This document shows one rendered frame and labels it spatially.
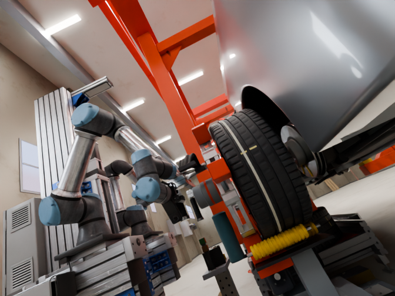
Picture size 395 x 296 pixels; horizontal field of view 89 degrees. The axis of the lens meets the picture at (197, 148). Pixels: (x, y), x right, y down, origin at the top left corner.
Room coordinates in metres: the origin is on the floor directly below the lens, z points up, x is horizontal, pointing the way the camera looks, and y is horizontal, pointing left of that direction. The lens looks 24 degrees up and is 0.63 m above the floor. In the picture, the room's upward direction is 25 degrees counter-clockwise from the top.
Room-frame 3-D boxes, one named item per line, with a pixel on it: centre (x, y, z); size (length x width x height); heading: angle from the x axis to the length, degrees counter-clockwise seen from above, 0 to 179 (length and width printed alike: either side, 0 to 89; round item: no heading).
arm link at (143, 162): (0.68, 0.20, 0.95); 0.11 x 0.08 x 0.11; 163
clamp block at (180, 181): (0.96, 0.16, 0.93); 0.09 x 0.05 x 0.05; 86
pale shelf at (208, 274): (1.74, 0.23, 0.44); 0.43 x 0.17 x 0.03; 176
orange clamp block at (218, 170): (0.80, -0.04, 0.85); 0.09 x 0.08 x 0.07; 176
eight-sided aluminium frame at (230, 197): (1.11, -0.06, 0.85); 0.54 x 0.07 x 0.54; 176
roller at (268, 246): (0.99, -0.15, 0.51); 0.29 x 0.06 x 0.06; 86
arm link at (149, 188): (0.66, 0.21, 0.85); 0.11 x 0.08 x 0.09; 177
